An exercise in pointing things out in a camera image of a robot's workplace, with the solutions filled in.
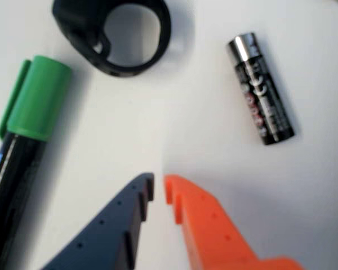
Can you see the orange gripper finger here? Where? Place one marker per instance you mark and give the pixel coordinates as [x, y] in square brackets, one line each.
[208, 233]

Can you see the grey-blue gripper finger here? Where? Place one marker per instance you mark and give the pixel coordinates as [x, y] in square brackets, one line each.
[110, 230]

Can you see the black AA battery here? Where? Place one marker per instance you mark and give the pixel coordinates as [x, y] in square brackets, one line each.
[259, 92]

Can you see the black marker with green cap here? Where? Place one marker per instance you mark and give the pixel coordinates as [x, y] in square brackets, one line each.
[36, 98]

